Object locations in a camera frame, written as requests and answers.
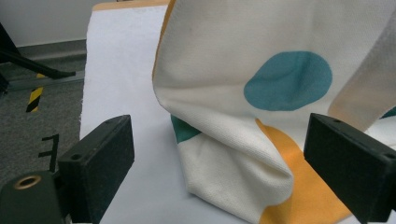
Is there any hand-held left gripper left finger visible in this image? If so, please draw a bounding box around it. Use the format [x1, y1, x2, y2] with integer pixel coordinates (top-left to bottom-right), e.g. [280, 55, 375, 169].
[57, 114, 135, 224]

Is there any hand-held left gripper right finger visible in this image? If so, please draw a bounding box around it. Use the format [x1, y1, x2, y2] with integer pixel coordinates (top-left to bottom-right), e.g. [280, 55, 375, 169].
[303, 112, 396, 224]

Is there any white dotted tote bag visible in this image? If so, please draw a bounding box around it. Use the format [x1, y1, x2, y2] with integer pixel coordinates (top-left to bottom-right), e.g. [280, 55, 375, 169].
[151, 0, 396, 224]

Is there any black floor tape mark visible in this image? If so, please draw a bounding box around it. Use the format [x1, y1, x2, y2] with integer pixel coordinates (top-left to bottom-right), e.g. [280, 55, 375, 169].
[37, 133, 61, 174]

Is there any yellow black hazard tape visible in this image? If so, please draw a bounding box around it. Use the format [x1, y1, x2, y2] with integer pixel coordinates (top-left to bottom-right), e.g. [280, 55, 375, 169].
[25, 73, 48, 114]

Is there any white table cover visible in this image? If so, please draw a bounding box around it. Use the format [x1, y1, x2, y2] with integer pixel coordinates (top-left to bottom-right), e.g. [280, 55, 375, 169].
[72, 4, 396, 224]

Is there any black metal stand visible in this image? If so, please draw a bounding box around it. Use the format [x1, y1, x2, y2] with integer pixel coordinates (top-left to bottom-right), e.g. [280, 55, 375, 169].
[0, 21, 77, 94]

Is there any metal floor rail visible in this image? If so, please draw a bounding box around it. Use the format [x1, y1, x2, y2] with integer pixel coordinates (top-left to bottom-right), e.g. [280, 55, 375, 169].
[5, 70, 86, 93]

